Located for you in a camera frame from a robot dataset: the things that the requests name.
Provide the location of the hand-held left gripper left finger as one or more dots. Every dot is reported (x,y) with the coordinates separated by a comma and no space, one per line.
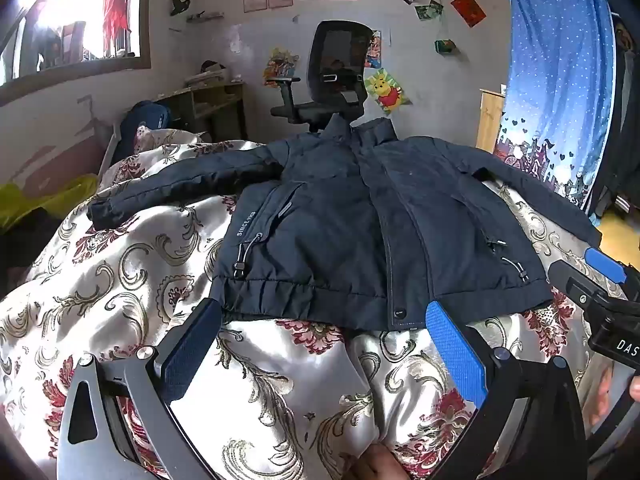
(192,350)

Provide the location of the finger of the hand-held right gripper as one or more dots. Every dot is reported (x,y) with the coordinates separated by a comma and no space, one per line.
(575,280)
(606,263)

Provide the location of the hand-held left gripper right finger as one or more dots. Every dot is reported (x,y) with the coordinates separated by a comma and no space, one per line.
(455,355)

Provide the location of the navy padded jacket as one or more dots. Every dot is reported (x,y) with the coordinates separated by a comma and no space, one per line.
(325,220)

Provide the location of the dark hanging clothes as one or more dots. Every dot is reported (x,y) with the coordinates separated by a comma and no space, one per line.
(622,125)

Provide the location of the person's right hand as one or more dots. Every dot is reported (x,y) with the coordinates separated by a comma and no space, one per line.
(635,390)

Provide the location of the person's left hand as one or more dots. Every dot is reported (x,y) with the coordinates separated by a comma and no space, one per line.
(375,466)

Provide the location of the floral satin blanket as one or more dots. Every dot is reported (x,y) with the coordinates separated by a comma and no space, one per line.
(280,385)

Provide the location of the wooden cabinet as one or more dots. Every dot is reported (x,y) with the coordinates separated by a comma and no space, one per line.
(490,120)

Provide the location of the blue starry curtain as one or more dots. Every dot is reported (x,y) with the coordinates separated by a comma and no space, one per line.
(555,85)

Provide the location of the dark cloth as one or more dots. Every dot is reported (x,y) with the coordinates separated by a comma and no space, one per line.
(25,245)

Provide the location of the yellow-green cloth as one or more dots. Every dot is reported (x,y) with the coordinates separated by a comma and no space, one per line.
(40,197)

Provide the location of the blue backpack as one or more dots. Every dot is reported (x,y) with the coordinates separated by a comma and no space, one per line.
(147,120)

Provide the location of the wooden desk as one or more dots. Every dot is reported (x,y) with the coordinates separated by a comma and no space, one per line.
(220,105)

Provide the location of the yellow bear poster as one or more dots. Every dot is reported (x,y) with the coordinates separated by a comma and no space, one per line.
(387,91)

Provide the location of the green box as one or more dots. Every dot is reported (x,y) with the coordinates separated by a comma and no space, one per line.
(445,46)

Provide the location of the pile of papers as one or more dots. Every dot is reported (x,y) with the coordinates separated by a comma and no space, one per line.
(212,74)

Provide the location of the red envelope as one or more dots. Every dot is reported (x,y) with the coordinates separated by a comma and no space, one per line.
(468,9)

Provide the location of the colourful cartoon sticker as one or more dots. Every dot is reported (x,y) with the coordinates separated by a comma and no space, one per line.
(281,66)

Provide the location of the cartoon figure poster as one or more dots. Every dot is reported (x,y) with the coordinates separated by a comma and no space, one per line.
(374,50)

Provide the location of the green photos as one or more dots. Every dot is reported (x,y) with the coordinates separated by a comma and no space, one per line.
(429,10)

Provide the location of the black office chair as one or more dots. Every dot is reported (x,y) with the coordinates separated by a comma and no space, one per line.
(340,50)

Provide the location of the black hat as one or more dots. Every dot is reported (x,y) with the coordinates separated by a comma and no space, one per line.
(179,6)

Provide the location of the red hanging garment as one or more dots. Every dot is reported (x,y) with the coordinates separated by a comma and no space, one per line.
(116,0)

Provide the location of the window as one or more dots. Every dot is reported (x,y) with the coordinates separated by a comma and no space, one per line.
(60,15)

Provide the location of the white bed frame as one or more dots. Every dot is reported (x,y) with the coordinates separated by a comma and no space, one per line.
(110,147)

